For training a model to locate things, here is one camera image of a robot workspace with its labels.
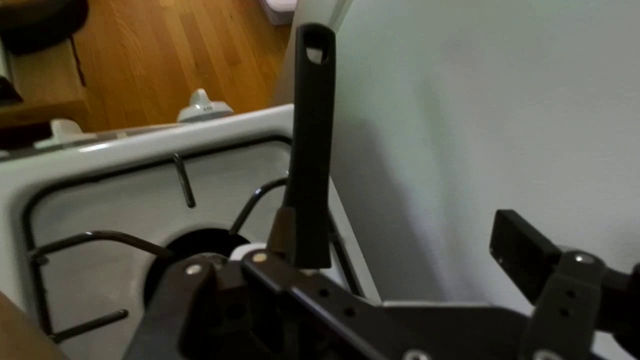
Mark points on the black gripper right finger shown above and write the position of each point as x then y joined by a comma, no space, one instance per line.
567,300

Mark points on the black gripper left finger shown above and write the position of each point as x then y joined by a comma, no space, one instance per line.
220,313

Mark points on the black stove burner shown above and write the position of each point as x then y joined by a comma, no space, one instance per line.
200,240

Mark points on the black stove grate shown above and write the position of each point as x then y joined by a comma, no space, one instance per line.
184,180

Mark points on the white gas stove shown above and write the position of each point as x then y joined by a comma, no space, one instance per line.
121,207

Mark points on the white refrigerator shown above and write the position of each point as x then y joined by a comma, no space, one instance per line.
501,133

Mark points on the white stove knob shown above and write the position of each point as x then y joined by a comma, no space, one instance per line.
202,106
60,133

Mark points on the white plastic bin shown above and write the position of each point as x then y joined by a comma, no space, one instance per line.
280,8

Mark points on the black rounded object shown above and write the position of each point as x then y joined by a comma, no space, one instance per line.
40,22

